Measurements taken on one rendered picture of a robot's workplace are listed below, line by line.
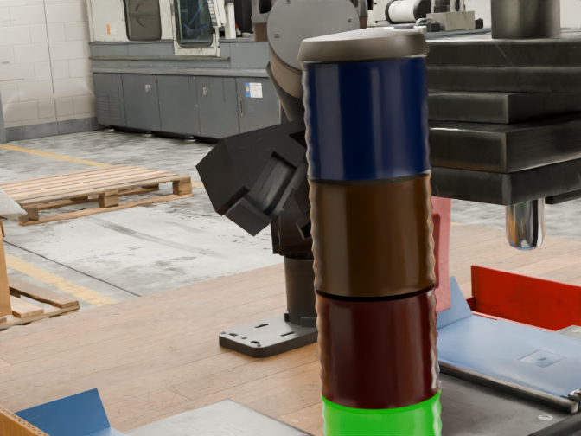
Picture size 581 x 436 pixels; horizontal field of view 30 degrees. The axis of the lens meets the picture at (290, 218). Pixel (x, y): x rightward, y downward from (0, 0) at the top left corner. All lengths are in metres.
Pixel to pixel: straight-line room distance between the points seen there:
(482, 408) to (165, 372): 0.42
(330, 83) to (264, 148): 0.37
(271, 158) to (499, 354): 0.19
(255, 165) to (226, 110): 8.99
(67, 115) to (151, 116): 1.50
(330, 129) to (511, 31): 0.29
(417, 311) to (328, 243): 0.03
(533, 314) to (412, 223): 0.67
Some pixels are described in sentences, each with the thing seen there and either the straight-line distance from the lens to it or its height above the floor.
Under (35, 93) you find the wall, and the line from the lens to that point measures 12.04.
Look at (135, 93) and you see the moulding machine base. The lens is 11.25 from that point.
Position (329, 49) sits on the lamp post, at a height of 1.19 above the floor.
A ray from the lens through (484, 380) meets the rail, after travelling 0.64.
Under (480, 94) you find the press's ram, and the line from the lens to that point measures 0.57.
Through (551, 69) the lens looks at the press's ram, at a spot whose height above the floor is 1.17.
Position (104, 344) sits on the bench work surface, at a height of 0.90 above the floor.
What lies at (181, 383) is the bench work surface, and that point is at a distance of 0.93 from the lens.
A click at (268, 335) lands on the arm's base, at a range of 1.01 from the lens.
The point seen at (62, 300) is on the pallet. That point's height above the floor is 0.14.
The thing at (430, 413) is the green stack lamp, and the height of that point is 1.08.
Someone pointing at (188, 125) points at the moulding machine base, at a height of 0.17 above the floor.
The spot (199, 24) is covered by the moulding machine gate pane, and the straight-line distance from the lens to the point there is 9.94.
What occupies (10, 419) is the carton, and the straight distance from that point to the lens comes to 0.70.
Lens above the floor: 1.21
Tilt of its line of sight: 11 degrees down
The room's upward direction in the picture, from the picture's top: 4 degrees counter-clockwise
